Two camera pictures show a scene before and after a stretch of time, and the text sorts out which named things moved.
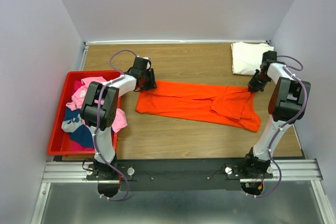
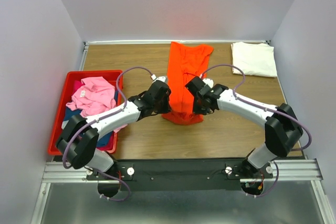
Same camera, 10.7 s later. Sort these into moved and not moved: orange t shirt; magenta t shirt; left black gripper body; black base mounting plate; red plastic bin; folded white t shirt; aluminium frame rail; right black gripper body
Moved: left black gripper body; orange t shirt; right black gripper body
Not moved: red plastic bin; black base mounting plate; aluminium frame rail; folded white t shirt; magenta t shirt
